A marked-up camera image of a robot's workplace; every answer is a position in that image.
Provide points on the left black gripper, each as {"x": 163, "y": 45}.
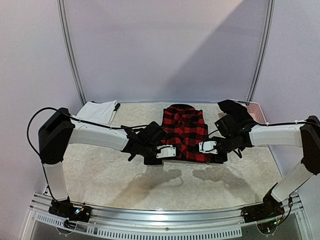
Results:
{"x": 150, "y": 162}

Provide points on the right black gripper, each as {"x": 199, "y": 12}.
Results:
{"x": 219, "y": 157}

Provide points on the red black plaid garment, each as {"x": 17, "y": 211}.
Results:
{"x": 186, "y": 128}

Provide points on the white green raglan t-shirt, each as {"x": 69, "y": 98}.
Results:
{"x": 102, "y": 113}

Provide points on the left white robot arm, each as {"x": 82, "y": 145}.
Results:
{"x": 62, "y": 129}

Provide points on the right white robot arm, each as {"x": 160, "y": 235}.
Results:
{"x": 236, "y": 136}

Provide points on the pink plastic laundry basket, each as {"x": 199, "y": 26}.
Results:
{"x": 255, "y": 111}

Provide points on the black garment in basket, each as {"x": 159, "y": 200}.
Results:
{"x": 237, "y": 111}

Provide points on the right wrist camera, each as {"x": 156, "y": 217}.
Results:
{"x": 208, "y": 147}

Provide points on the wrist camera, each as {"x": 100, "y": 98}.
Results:
{"x": 208, "y": 147}
{"x": 166, "y": 151}

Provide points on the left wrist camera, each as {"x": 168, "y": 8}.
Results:
{"x": 166, "y": 151}

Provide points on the aluminium front rail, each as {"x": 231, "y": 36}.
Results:
{"x": 125, "y": 224}

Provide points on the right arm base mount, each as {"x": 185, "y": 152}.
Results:
{"x": 268, "y": 209}

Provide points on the right aluminium frame post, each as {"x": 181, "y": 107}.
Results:
{"x": 262, "y": 48}

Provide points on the aluminium frame post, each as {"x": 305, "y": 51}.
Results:
{"x": 61, "y": 4}
{"x": 262, "y": 48}

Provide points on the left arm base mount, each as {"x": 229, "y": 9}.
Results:
{"x": 67, "y": 210}

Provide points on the left aluminium frame post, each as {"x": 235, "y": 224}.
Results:
{"x": 61, "y": 4}

